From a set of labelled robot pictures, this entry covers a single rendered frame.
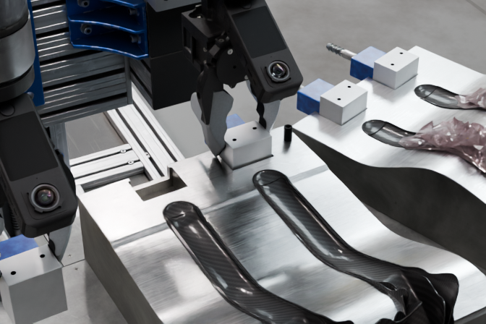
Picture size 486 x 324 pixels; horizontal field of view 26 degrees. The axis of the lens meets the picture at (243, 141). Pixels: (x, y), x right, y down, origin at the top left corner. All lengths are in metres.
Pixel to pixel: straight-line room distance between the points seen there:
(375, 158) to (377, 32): 1.96
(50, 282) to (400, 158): 0.45
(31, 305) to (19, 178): 0.17
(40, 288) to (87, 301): 0.19
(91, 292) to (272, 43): 0.33
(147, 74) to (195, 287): 0.56
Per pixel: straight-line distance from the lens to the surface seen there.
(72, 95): 1.59
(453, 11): 3.33
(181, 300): 1.01
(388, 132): 1.29
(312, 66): 3.00
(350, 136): 1.27
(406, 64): 1.36
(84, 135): 2.39
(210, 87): 1.10
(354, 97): 1.29
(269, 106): 1.15
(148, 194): 1.17
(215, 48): 1.08
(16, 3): 0.81
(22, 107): 0.86
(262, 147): 1.16
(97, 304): 1.14
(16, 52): 0.82
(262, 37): 1.06
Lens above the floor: 1.60
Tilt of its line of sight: 36 degrees down
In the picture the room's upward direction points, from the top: straight up
